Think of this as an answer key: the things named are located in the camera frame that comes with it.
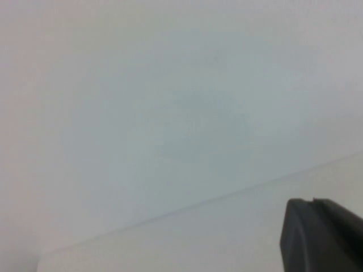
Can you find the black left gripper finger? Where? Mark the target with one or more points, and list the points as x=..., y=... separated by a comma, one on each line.
x=320, y=241

